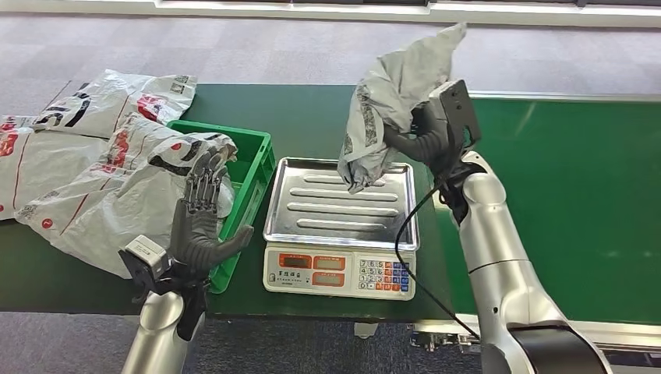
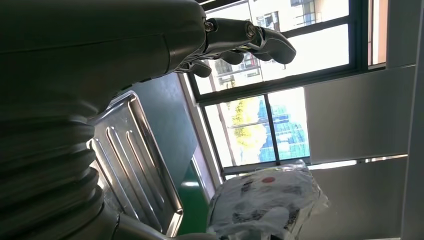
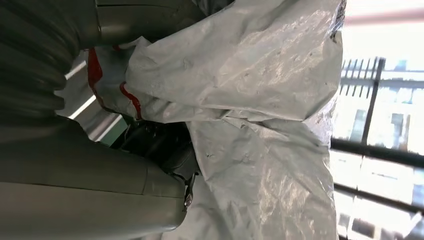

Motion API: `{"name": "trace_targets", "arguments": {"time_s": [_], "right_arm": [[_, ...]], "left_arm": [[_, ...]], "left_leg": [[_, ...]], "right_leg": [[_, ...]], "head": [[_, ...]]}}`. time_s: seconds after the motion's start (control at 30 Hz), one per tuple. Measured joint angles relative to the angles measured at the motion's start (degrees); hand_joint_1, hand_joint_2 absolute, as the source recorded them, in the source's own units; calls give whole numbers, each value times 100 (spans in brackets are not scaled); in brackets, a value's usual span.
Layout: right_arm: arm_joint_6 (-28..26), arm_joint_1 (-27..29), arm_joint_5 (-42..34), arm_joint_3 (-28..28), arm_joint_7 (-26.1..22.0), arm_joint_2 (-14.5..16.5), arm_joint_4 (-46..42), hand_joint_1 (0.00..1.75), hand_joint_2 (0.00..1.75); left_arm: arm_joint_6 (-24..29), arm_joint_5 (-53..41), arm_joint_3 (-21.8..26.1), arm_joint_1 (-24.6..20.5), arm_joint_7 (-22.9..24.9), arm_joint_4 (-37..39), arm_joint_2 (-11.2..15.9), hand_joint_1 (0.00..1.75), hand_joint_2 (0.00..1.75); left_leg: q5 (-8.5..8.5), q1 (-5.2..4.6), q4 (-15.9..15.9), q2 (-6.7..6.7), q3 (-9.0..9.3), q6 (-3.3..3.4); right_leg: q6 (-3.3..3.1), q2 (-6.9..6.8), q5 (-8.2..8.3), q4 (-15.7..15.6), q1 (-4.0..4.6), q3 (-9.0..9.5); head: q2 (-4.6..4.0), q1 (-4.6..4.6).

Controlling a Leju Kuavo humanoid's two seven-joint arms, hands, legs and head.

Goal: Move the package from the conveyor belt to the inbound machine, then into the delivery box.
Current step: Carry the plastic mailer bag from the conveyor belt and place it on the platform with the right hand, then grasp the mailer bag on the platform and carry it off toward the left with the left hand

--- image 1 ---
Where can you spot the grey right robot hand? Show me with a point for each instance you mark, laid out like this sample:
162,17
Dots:
431,144

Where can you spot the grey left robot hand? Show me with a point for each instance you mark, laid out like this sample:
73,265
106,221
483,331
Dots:
196,232

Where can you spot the grey courier package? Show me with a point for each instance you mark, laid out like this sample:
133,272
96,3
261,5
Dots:
392,98

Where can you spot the grey package with black swoosh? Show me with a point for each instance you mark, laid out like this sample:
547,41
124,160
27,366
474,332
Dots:
139,206

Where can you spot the grey package with red lettering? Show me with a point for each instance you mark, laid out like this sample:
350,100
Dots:
119,149

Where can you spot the green conveyor belt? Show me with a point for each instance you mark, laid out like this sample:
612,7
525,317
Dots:
578,196

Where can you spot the grey package with QR code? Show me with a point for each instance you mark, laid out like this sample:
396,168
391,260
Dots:
108,98

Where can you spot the flat white package red print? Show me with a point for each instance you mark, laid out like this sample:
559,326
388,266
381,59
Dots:
38,165

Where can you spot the metal conveyor underside hardware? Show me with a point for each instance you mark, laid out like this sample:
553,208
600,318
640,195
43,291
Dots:
444,341

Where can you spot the green plastic crate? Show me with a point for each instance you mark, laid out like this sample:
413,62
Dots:
253,149

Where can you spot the electronic scale with steel pan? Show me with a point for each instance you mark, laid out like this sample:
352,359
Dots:
330,222

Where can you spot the white table leg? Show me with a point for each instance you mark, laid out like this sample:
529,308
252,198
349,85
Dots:
364,330

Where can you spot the white window sill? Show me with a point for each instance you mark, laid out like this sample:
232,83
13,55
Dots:
258,13

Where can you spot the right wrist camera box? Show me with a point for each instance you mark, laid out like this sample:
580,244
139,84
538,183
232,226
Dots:
457,111

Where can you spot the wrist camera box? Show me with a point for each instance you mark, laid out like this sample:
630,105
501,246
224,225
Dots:
457,111
144,255

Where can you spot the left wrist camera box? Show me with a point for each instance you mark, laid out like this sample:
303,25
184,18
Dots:
144,255

